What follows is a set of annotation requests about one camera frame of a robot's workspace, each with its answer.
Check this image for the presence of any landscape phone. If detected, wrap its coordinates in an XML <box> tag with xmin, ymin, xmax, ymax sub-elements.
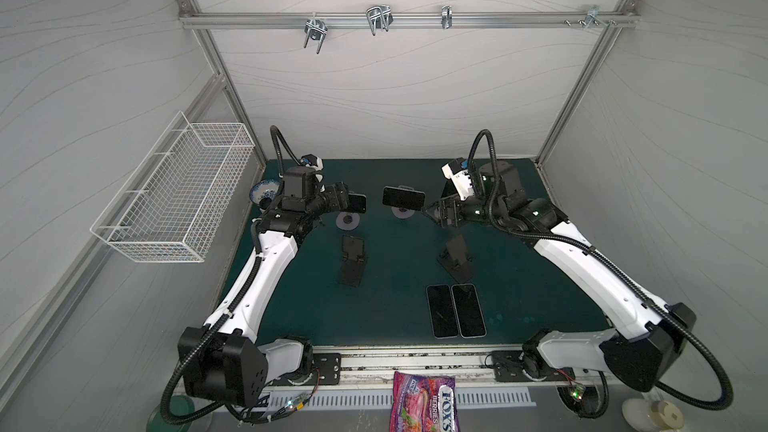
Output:
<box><xmin>382</xmin><ymin>186</ymin><xmax>426</xmax><ymax>211</ymax></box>
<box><xmin>345</xmin><ymin>193</ymin><xmax>367</xmax><ymax>214</ymax></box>

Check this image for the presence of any purple phone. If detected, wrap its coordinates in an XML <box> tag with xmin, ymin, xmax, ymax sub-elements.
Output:
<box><xmin>426</xmin><ymin>285</ymin><xmax>459</xmax><ymax>339</ymax></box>

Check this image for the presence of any white-edged phone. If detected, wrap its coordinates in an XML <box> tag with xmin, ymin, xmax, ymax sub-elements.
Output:
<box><xmin>451</xmin><ymin>283</ymin><xmax>487</xmax><ymax>338</ymax></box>

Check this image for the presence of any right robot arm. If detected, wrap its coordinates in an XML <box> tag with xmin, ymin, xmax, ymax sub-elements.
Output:
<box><xmin>423</xmin><ymin>129</ymin><xmax>734</xmax><ymax>411</ymax></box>

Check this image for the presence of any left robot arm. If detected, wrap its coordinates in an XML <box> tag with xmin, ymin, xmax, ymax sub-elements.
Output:
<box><xmin>159</xmin><ymin>126</ymin><xmax>366</xmax><ymax>426</ymax></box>

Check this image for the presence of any blue white bowl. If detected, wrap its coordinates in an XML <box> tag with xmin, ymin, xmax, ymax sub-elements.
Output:
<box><xmin>249</xmin><ymin>179</ymin><xmax>280</xmax><ymax>210</ymax></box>

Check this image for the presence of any metal clamp left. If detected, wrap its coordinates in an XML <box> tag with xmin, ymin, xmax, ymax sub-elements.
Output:
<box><xmin>303</xmin><ymin>18</ymin><xmax>328</xmax><ymax>54</ymax></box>

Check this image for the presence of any metal clamp middle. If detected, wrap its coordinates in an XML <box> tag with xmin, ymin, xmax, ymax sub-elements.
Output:
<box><xmin>365</xmin><ymin>5</ymin><xmax>393</xmax><ymax>36</ymax></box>

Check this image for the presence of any metal clamp small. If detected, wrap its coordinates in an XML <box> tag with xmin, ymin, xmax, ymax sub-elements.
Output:
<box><xmin>441</xmin><ymin>5</ymin><xmax>453</xmax><ymax>30</ymax></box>

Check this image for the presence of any Fox's candy bag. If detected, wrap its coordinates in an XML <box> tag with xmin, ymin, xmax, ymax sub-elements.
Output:
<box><xmin>389</xmin><ymin>372</ymin><xmax>460</xmax><ymax>432</ymax></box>

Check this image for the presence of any metal clamp right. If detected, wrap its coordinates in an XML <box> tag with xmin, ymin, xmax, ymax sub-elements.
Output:
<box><xmin>563</xmin><ymin>5</ymin><xmax>617</xmax><ymax>30</ymax></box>

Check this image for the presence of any aluminium crossbar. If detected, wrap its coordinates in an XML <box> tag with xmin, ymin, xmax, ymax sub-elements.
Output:
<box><xmin>180</xmin><ymin>9</ymin><xmax>641</xmax><ymax>30</ymax></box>

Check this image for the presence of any green lid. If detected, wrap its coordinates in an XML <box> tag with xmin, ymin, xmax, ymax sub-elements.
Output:
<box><xmin>146</xmin><ymin>395</ymin><xmax>196</xmax><ymax>432</ymax></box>

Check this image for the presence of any white round container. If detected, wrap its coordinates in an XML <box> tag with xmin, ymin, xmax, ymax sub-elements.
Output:
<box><xmin>621</xmin><ymin>398</ymin><xmax>685</xmax><ymax>432</ymax></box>

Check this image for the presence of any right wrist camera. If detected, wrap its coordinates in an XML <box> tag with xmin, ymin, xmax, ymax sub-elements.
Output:
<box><xmin>441</xmin><ymin>157</ymin><xmax>475</xmax><ymax>201</ymax></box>

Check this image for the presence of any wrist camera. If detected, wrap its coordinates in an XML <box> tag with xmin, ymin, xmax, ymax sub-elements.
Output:
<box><xmin>441</xmin><ymin>157</ymin><xmax>475</xmax><ymax>201</ymax></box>
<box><xmin>300</xmin><ymin>154</ymin><xmax>324</xmax><ymax>171</ymax></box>

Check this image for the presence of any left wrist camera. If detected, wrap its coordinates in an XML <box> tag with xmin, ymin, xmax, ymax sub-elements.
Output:
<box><xmin>300</xmin><ymin>154</ymin><xmax>324</xmax><ymax>171</ymax></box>

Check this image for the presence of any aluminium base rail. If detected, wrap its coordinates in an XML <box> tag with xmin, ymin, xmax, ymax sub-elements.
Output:
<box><xmin>239</xmin><ymin>344</ymin><xmax>601</xmax><ymax>396</ymax></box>

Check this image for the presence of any white wire basket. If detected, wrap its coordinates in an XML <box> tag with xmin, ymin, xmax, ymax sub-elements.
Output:
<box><xmin>90</xmin><ymin>112</ymin><xmax>254</xmax><ymax>263</ymax></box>

